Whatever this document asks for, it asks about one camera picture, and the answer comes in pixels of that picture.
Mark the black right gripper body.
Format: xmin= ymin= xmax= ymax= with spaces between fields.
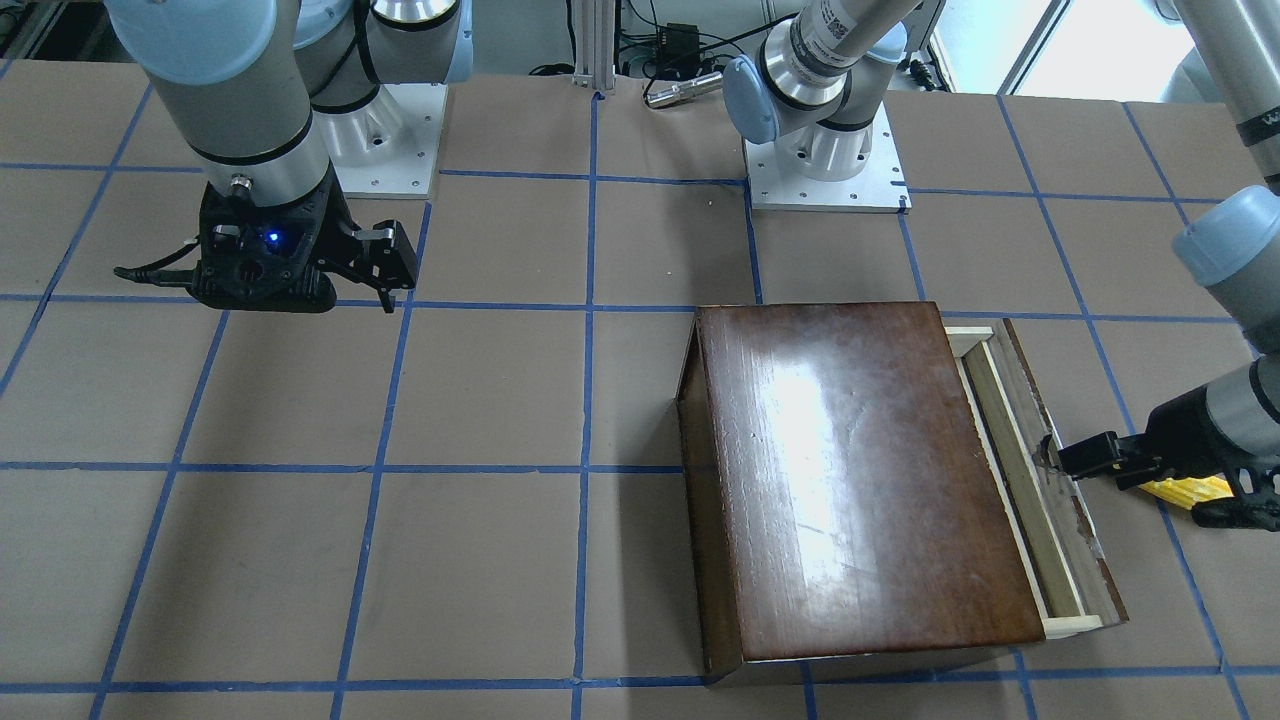
xmin=189 ymin=168 xmax=396 ymax=313

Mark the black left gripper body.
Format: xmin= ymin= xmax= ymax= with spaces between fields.
xmin=1115 ymin=386 xmax=1277 ymax=532

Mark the yellow toy corn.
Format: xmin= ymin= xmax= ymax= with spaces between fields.
xmin=1139 ymin=477 xmax=1233 ymax=511

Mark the wooden drawer with white handle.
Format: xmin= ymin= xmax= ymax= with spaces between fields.
xmin=943 ymin=319 xmax=1129 ymax=641

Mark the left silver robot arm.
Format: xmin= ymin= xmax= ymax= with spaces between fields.
xmin=1042 ymin=1 xmax=1279 ymax=532

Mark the dark brown wooden drawer cabinet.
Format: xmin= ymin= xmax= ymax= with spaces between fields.
xmin=676 ymin=301 xmax=1047 ymax=685

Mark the black power adapter box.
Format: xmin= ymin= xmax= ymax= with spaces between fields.
xmin=655 ymin=23 xmax=701 ymax=64

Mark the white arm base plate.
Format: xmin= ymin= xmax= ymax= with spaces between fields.
xmin=315 ymin=85 xmax=451 ymax=200
xmin=742 ymin=104 xmax=913 ymax=214

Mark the aluminium frame post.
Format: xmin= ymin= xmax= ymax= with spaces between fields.
xmin=570 ymin=1 xmax=618 ymax=99

